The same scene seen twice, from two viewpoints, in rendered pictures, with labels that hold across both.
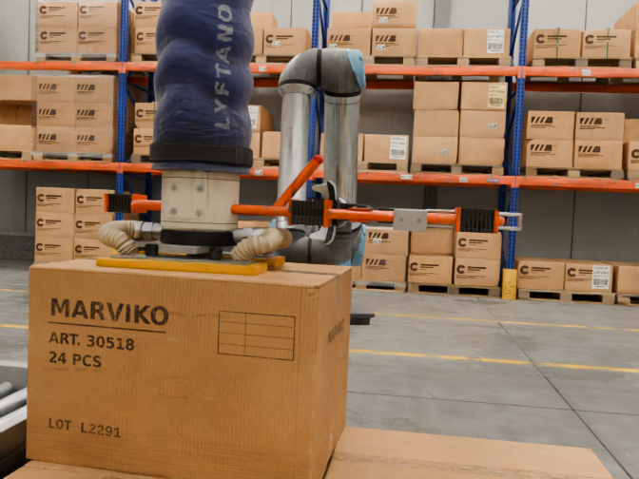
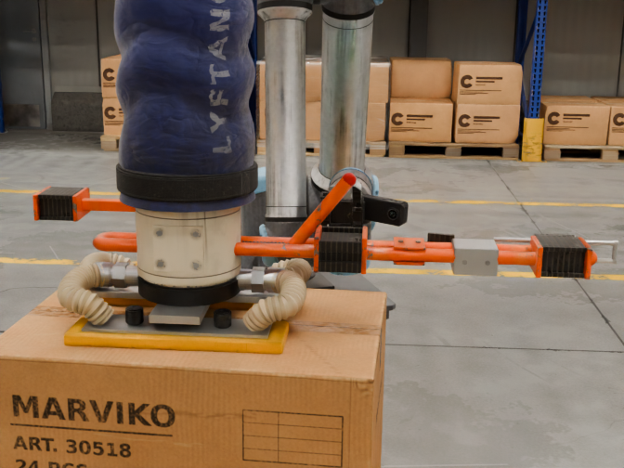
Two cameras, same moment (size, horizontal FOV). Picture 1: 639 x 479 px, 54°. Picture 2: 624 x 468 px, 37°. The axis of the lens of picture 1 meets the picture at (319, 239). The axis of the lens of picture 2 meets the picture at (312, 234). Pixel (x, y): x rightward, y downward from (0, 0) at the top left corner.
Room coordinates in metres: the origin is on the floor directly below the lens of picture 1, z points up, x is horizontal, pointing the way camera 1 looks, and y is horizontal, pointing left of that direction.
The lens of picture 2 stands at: (-0.07, 0.19, 1.48)
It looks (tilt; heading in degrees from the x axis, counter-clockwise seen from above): 15 degrees down; 355
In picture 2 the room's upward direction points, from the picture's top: 1 degrees clockwise
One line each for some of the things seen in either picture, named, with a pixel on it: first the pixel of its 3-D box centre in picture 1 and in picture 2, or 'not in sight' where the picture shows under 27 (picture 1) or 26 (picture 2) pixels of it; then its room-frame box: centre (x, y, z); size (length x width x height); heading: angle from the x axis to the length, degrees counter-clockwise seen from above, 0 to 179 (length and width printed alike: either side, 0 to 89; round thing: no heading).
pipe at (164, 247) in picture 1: (199, 237); (189, 281); (1.40, 0.27, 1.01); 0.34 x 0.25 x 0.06; 82
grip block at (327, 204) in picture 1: (310, 212); (341, 249); (1.36, 0.02, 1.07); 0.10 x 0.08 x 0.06; 172
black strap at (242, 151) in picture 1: (202, 156); (188, 175); (1.40, 0.27, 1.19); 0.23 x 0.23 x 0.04
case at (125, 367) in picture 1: (203, 354); (203, 428); (1.39, 0.25, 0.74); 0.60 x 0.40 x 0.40; 78
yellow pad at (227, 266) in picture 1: (183, 258); (178, 324); (1.31, 0.28, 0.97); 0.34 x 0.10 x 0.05; 82
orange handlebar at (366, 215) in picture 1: (297, 211); (313, 229); (1.49, 0.06, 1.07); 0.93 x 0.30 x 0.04; 82
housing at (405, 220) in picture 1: (410, 220); (474, 256); (1.33, -0.19, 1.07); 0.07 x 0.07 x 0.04; 82
